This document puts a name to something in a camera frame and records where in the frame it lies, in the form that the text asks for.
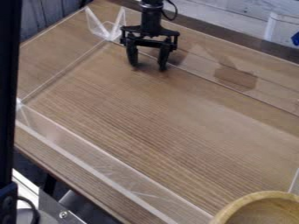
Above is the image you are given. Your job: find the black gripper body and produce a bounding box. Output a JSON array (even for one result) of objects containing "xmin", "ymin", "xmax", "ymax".
[{"xmin": 120, "ymin": 25, "xmax": 180, "ymax": 51}]

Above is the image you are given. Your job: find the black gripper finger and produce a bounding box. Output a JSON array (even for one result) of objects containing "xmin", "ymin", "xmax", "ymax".
[
  {"xmin": 125, "ymin": 41, "xmax": 137, "ymax": 67},
  {"xmin": 157, "ymin": 45, "xmax": 170, "ymax": 71}
]

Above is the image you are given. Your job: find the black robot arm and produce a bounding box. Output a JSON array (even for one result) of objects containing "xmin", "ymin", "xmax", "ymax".
[{"xmin": 120, "ymin": 0, "xmax": 180, "ymax": 71}]

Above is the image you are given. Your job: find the brown wooden bowl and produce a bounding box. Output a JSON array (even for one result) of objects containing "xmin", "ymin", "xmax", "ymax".
[{"xmin": 209, "ymin": 191, "xmax": 299, "ymax": 224}]

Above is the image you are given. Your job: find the white container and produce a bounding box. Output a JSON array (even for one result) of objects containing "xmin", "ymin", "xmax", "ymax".
[{"xmin": 264, "ymin": 12, "xmax": 299, "ymax": 48}]

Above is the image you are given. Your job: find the black foreground pole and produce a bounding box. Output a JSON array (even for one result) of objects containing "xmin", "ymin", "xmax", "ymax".
[{"xmin": 0, "ymin": 0, "xmax": 22, "ymax": 224}]

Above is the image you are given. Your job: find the blue object at edge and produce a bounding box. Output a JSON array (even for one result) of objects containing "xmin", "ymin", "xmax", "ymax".
[{"xmin": 291, "ymin": 32, "xmax": 299, "ymax": 46}]

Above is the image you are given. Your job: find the clear acrylic tray wall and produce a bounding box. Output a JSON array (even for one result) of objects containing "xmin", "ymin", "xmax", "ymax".
[{"xmin": 14, "ymin": 2, "xmax": 299, "ymax": 224}]

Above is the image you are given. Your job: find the grey metal bracket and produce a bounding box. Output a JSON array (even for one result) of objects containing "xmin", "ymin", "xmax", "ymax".
[{"xmin": 38, "ymin": 191, "xmax": 86, "ymax": 224}]

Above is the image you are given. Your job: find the black cable loop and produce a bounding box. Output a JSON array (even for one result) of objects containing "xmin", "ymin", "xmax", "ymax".
[{"xmin": 16, "ymin": 195, "xmax": 42, "ymax": 224}]

